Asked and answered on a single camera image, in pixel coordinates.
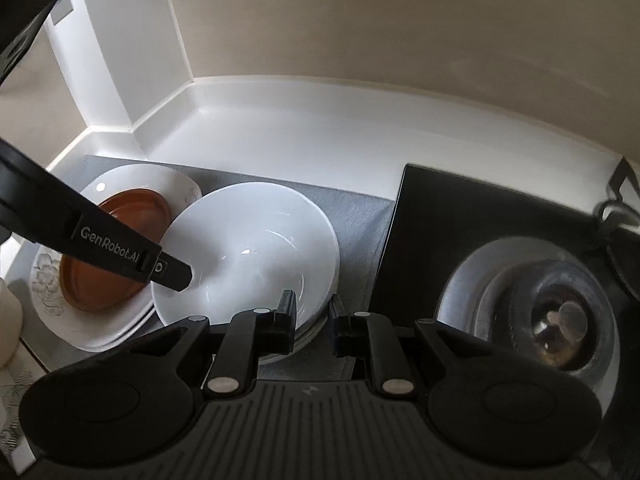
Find grey counter mat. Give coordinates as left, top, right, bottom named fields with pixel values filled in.
left=6, top=156, right=393, bottom=380

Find orange round plate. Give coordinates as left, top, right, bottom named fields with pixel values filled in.
left=58, top=187, right=174, bottom=313

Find lower white square plate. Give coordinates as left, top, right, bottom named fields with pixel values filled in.
left=76, top=306, right=155, bottom=353

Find stacked white bowls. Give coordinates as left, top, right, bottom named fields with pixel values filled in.
left=259, top=278, right=338, bottom=366

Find silver gas burner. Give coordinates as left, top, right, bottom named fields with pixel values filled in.
left=436, top=236, right=620, bottom=390

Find white deep bowl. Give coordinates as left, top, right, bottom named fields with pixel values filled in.
left=151, top=182, right=340, bottom=325

